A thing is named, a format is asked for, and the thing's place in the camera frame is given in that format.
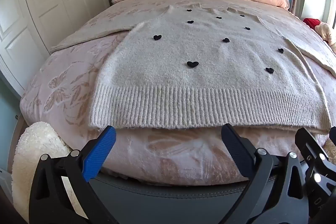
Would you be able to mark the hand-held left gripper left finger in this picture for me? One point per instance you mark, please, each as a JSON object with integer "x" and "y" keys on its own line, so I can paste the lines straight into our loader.
{"x": 99, "y": 151}

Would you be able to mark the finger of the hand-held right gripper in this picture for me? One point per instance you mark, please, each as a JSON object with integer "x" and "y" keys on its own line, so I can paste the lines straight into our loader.
{"x": 323, "y": 187}
{"x": 333, "y": 132}

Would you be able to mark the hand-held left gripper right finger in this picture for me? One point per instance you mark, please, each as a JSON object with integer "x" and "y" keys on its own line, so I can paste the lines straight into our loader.
{"x": 236, "y": 146}

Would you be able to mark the cream sweater with black hearts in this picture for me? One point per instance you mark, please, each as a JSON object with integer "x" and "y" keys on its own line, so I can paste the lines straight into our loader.
{"x": 199, "y": 87}

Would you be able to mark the white fluffy rug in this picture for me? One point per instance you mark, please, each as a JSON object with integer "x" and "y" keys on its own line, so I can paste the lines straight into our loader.
{"x": 34, "y": 150}

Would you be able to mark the pink butterfly blanket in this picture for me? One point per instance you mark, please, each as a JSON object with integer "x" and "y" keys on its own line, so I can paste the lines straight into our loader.
{"x": 65, "y": 82}

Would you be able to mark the cream plush toy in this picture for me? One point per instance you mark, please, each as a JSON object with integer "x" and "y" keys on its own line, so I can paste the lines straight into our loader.
{"x": 326, "y": 32}

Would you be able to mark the grey leather bed frame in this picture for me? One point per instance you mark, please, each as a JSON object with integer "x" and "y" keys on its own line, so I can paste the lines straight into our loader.
{"x": 173, "y": 200}

